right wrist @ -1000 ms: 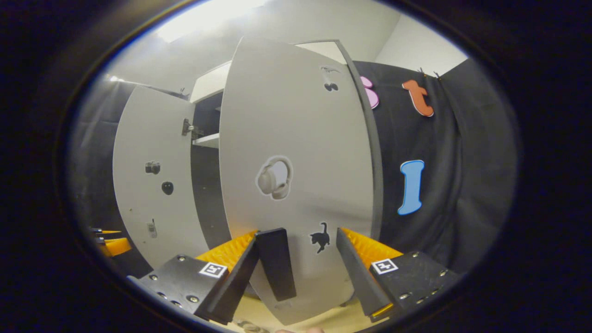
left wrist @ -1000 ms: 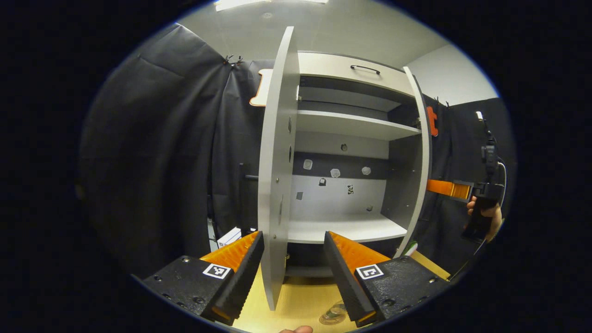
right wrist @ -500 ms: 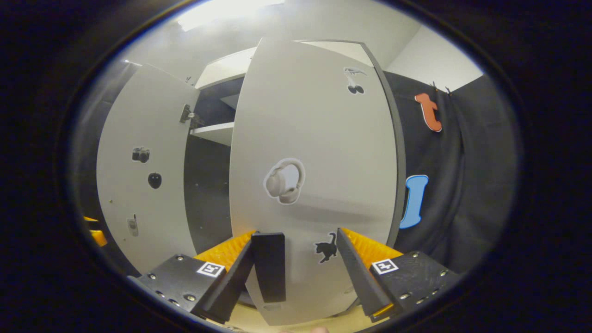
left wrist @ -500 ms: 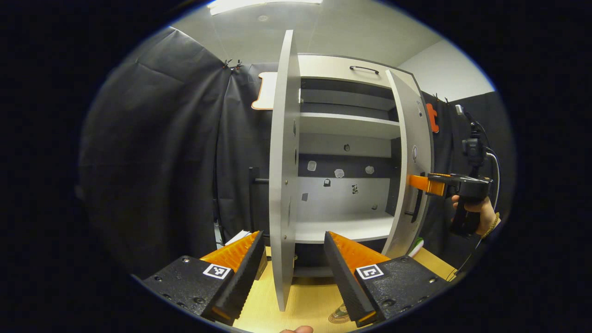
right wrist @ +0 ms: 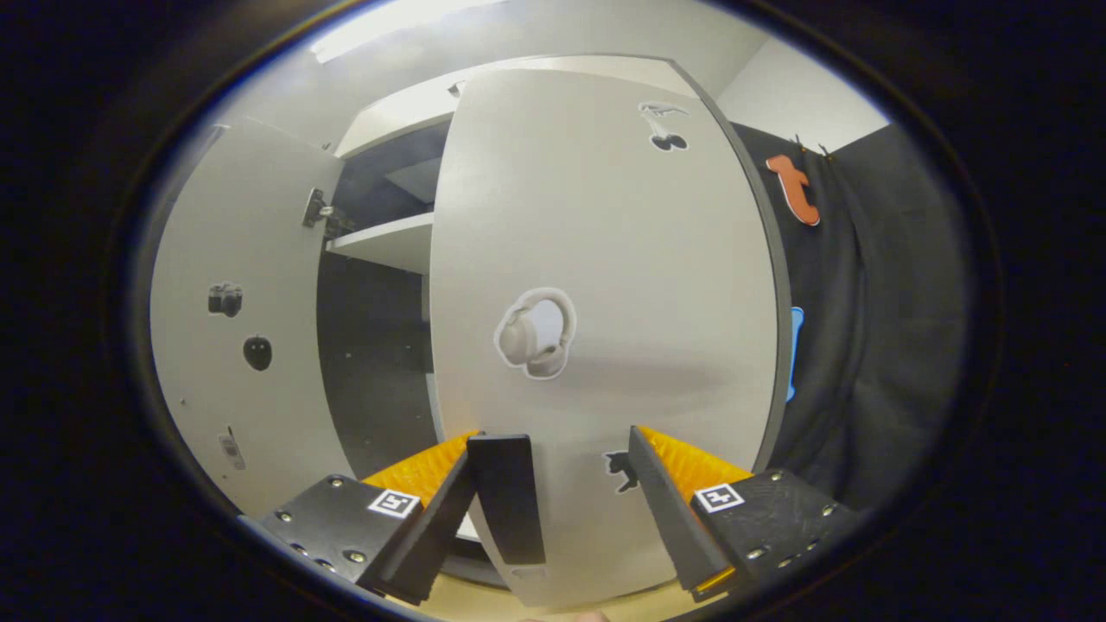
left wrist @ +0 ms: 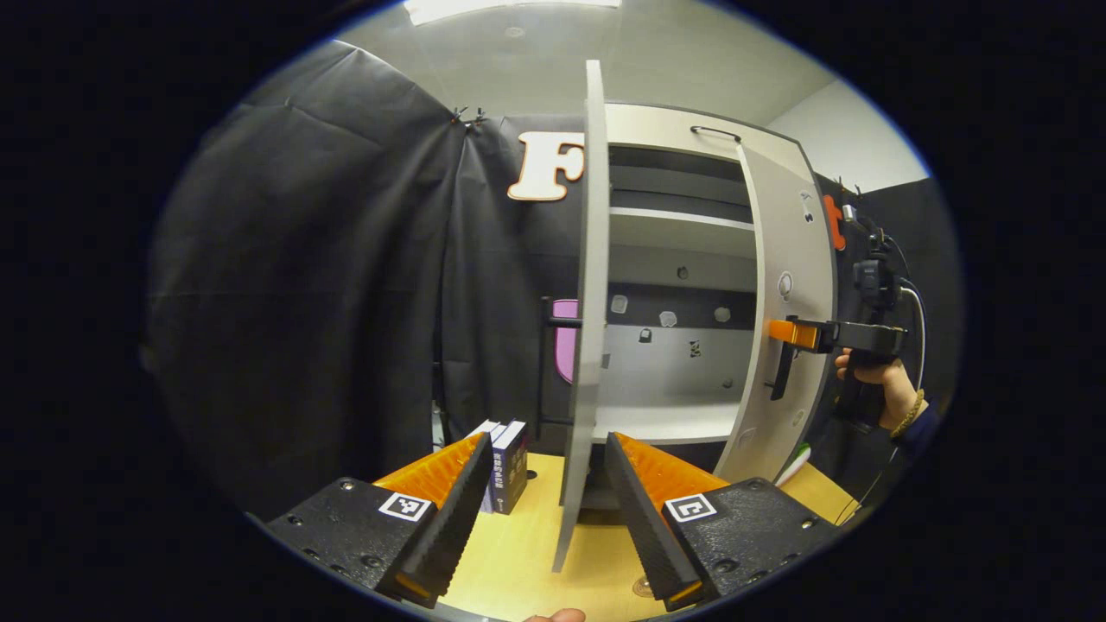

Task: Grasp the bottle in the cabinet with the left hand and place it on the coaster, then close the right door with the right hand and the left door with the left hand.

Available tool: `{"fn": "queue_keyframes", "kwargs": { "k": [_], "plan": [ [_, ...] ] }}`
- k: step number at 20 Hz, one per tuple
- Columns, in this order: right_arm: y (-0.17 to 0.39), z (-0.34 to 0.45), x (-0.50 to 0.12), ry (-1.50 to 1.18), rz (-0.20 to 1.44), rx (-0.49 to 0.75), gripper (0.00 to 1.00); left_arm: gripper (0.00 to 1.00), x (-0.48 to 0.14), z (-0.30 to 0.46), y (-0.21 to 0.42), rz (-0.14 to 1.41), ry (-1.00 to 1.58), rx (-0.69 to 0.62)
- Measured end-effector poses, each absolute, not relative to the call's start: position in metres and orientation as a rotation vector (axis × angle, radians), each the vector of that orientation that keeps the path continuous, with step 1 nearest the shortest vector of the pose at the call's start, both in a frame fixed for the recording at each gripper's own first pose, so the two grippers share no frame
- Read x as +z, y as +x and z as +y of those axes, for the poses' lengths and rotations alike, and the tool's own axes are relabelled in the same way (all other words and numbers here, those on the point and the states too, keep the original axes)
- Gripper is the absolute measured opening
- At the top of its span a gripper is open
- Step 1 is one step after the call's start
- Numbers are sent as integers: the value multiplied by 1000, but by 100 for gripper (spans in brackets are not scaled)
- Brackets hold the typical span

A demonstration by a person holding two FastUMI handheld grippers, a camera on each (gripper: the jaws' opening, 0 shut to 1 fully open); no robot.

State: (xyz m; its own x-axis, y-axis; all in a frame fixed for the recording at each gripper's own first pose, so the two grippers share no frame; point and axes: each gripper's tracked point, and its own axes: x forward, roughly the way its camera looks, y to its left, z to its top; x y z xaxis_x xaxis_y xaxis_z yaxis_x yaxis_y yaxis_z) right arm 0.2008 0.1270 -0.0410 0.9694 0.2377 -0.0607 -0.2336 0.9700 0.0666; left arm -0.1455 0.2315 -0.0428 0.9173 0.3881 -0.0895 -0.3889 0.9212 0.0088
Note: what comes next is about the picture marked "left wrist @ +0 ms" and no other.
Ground white cabinet door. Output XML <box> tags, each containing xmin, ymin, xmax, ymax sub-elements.
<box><xmin>551</xmin><ymin>59</ymin><xmax>612</xmax><ymax>574</ymax></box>
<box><xmin>713</xmin><ymin>143</ymin><xmax>839</xmax><ymax>485</ymax></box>

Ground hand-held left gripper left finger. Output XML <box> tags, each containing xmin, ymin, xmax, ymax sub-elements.
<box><xmin>246</xmin><ymin>430</ymin><xmax>495</xmax><ymax>610</ymax></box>

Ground beaded bracelet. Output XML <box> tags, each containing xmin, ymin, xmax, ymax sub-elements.
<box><xmin>890</xmin><ymin>389</ymin><xmax>927</xmax><ymax>440</ymax></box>

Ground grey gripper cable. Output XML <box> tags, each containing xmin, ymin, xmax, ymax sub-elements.
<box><xmin>894</xmin><ymin>275</ymin><xmax>927</xmax><ymax>394</ymax></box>

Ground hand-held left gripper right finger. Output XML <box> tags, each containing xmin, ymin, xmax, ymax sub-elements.
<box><xmin>603</xmin><ymin>430</ymin><xmax>843</xmax><ymax>612</ymax></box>

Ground white and grey cabinet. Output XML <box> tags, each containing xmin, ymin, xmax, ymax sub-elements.
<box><xmin>560</xmin><ymin>102</ymin><xmax>817</xmax><ymax>511</ymax></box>

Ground white cabinet drawer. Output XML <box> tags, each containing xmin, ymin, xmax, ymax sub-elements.
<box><xmin>605</xmin><ymin>102</ymin><xmax>809</xmax><ymax>182</ymax></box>

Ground white green object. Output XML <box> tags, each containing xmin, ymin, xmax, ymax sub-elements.
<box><xmin>773</xmin><ymin>442</ymin><xmax>815</xmax><ymax>486</ymax></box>

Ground white cabinet shelf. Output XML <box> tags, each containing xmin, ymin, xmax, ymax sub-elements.
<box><xmin>609</xmin><ymin>206</ymin><xmax>757</xmax><ymax>260</ymax></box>
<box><xmin>592</xmin><ymin>397</ymin><xmax>744</xmax><ymax>446</ymax></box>

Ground black backdrop cloth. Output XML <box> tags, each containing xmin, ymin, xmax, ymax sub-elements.
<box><xmin>143</xmin><ymin>39</ymin><xmax>597</xmax><ymax>519</ymax></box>
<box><xmin>812</xmin><ymin>173</ymin><xmax>964</xmax><ymax>519</ymax></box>

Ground black door handle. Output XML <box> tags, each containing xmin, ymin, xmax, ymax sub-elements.
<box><xmin>767</xmin><ymin>341</ymin><xmax>800</xmax><ymax>403</ymax></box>
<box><xmin>537</xmin><ymin>295</ymin><xmax>586</xmax><ymax>428</ymax></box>

